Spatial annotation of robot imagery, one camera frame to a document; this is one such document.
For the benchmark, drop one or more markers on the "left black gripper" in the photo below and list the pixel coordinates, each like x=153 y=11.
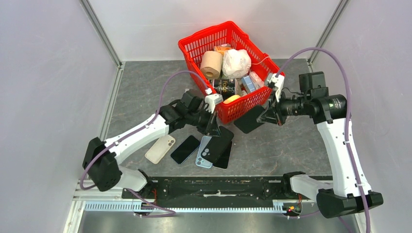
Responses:
x=211 y=127

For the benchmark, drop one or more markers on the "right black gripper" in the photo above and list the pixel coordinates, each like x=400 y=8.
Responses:
x=270 y=116

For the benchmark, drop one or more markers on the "black phone from blue case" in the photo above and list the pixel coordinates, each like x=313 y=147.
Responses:
x=223 y=161

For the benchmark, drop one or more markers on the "blue phone with black screen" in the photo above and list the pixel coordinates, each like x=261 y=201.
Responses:
x=185 y=149

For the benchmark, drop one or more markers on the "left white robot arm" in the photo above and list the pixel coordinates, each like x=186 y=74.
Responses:
x=103 y=158

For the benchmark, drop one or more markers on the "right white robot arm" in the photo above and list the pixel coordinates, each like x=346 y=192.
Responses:
x=349 y=192

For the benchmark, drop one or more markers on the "yellow sponge in basket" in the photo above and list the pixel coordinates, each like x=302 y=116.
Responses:
x=231 y=99

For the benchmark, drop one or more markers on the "blue box in basket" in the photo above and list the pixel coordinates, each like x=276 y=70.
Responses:
x=248 y=84

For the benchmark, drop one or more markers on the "black packet in basket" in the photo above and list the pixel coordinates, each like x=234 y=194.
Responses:
x=224 y=87

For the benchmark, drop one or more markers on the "white plastic bag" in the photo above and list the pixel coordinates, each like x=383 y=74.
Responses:
x=236 y=63

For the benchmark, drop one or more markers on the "beige toilet paper roll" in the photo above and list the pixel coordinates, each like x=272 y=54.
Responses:
x=211 y=64

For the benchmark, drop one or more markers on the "orange box in basket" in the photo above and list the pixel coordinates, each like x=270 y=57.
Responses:
x=222 y=48

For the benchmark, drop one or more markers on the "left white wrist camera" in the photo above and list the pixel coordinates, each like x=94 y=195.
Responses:
x=212 y=100

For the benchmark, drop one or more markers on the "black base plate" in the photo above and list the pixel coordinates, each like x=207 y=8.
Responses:
x=209 y=191

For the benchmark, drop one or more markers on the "aluminium frame rail left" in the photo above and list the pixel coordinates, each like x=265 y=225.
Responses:
x=100 y=31

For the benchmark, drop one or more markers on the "aluminium frame rail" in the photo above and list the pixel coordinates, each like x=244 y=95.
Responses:
x=100 y=31
x=337 y=13

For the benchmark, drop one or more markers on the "white toothed cable rail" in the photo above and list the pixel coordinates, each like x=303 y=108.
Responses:
x=138 y=206

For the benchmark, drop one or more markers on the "aluminium frame rail right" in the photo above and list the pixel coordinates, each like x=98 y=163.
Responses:
x=337 y=13

